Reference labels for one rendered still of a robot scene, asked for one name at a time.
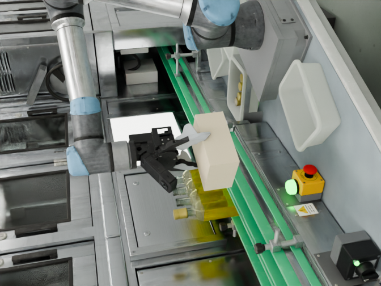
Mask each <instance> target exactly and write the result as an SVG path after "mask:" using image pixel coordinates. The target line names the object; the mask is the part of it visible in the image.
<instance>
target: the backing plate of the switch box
mask: <svg viewBox="0 0 381 286"><path fill-rule="evenodd" d="M330 255H331V251H327V252H323V253H317V254H314V256H315V258H316V260H317V262H318V263H319V265H320V266H321V268H322V270H323V271H324V273H325V275H326V277H327V278H328V280H329V282H330V283H331V285H332V286H354V285H359V284H364V283H370V282H373V281H377V280H376V279H373V280H368V281H362V279H360V278H356V279H351V280H344V278H343V277H342V275H341V273H340V272H339V270H338V269H337V267H336V265H335V264H334V262H333V260H332V259H331V257H330Z"/></svg>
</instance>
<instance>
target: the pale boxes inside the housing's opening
mask: <svg viewBox="0 0 381 286"><path fill-rule="evenodd" d="M148 52H149V48H137V49H123V50H120V53H121V54H135V53H148ZM140 61H141V66H140V67H139V68H138V69H137V70H128V69H132V68H134V67H136V66H137V65H138V62H137V60H127V61H122V69H123V70H124V71H125V73H124V77H125V82H126V85H135V84H142V83H153V82H158V71H157V69H156V66H155V64H154V62H153V59H152V58H147V59H140Z"/></svg>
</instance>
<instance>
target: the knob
mask: <svg viewBox="0 0 381 286"><path fill-rule="evenodd" d="M355 273H356V274H357V275H358V276H359V277H360V279H362V281H368V280H373V279H378V277H379V275H378V274H377V273H376V270H375V268H374V266H373V264H372V263H371V262H363V263H361V264H359V265H358V266H357V267H356V269H355Z"/></svg>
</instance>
